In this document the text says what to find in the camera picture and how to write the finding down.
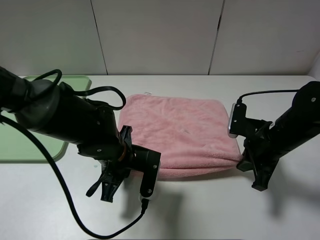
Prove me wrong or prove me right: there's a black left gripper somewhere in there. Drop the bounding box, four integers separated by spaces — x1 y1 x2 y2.
94 125 140 202

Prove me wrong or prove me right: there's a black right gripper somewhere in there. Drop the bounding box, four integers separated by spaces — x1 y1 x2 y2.
236 121 285 192

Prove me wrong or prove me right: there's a pink towel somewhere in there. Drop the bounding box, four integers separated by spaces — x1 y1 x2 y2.
118 94 242 180

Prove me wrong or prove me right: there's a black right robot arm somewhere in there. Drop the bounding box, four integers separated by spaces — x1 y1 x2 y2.
228 81 320 192

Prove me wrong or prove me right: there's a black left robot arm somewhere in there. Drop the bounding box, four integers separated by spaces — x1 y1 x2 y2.
0 68 135 202

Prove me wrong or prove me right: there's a green plastic tray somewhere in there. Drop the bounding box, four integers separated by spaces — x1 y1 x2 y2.
0 74 92 164

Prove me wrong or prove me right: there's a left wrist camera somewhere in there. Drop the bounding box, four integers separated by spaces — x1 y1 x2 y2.
132 145 161 200

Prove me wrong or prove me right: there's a black right camera cable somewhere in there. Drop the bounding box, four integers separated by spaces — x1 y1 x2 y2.
236 89 301 105

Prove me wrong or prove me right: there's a black camera cable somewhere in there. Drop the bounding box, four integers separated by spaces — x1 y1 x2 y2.
236 89 301 105
0 112 151 238

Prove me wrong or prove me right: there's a black flat ribbon cable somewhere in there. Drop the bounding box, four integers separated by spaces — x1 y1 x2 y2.
22 69 127 111

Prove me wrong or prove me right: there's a black left camera cable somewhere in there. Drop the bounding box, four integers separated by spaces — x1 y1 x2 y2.
0 112 151 238

